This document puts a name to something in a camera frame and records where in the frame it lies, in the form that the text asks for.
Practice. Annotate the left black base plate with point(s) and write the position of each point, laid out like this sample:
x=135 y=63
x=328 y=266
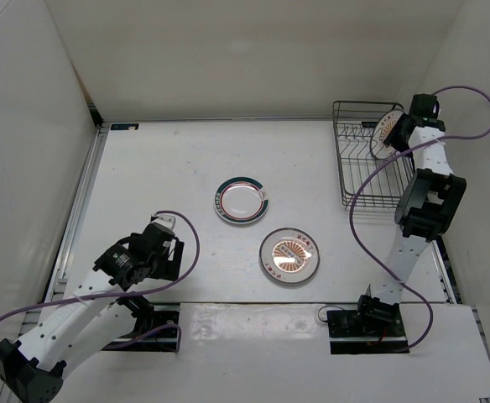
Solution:
x=159 y=334

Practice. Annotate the black wire dish rack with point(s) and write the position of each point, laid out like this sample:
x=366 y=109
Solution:
x=380 y=192

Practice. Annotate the orange pattern plate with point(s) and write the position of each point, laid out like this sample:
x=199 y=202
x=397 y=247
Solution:
x=289 y=256
x=377 y=148

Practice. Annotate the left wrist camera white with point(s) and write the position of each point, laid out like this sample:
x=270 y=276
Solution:
x=165 y=220

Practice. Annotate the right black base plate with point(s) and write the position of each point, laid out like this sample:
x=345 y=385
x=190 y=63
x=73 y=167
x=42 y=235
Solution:
x=348 y=336

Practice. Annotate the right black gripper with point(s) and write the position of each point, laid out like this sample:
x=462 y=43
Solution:
x=392 y=138

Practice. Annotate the green red rimmed plate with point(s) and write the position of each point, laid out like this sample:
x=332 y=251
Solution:
x=241 y=200

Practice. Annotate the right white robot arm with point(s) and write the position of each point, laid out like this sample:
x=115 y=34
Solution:
x=424 y=211

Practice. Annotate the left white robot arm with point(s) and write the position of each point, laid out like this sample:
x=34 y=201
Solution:
x=105 y=305

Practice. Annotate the small black label sticker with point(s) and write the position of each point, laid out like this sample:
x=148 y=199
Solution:
x=124 y=126

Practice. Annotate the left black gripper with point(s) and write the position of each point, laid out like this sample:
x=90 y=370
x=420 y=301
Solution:
x=169 y=269

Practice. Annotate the small blue rack label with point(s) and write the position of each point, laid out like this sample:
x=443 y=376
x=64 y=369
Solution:
x=367 y=124

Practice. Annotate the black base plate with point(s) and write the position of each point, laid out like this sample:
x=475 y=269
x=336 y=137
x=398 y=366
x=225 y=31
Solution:
x=159 y=334
x=348 y=336

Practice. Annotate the orange pattern plate front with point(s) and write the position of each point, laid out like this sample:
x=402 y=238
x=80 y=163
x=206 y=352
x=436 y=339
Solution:
x=289 y=256

